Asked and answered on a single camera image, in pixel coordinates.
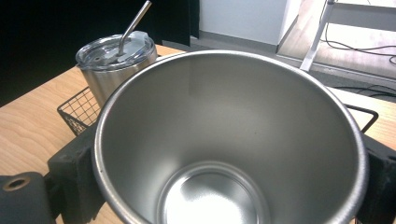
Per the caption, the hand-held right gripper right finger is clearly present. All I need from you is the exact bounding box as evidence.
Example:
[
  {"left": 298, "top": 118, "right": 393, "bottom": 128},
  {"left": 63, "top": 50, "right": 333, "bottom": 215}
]
[{"left": 354, "top": 133, "right": 396, "bottom": 224}]

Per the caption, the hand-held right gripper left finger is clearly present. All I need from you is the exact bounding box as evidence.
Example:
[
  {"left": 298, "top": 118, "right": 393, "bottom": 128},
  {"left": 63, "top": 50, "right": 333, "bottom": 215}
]
[{"left": 47, "top": 123, "right": 106, "bottom": 224}]

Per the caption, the black wire mesh basket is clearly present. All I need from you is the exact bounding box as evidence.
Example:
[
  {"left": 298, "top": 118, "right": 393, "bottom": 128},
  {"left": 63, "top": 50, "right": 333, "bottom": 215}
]
[{"left": 56, "top": 51, "right": 380, "bottom": 137}]

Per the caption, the stainless steel tumbler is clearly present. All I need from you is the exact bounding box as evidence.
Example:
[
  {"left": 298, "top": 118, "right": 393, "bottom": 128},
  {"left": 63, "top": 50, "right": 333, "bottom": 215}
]
[{"left": 75, "top": 31, "right": 159, "bottom": 108}]

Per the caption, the clear plastic tumbler lid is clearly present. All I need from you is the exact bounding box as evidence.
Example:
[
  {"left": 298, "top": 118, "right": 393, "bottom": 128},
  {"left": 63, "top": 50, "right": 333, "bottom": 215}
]
[{"left": 75, "top": 30, "right": 157, "bottom": 72}]

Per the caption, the white mug with steel interior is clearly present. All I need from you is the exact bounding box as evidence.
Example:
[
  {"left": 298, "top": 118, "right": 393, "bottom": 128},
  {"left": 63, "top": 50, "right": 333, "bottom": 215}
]
[{"left": 91, "top": 49, "right": 370, "bottom": 224}]

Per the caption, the bent metal straw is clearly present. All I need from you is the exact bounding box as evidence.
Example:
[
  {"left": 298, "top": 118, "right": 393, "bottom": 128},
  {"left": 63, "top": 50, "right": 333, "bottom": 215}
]
[{"left": 117, "top": 0, "right": 153, "bottom": 58}]

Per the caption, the black curtain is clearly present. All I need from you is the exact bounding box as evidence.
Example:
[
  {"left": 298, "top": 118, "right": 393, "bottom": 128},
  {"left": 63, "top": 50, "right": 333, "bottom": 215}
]
[{"left": 0, "top": 0, "right": 201, "bottom": 108}]

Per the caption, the tangled black cable bundle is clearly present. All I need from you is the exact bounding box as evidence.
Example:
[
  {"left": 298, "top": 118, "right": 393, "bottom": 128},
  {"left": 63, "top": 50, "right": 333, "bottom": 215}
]
[{"left": 321, "top": 18, "right": 396, "bottom": 98}]

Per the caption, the white metal desk frame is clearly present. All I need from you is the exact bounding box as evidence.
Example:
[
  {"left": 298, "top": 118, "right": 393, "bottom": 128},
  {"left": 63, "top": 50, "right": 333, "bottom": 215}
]
[{"left": 299, "top": 0, "right": 396, "bottom": 73}]

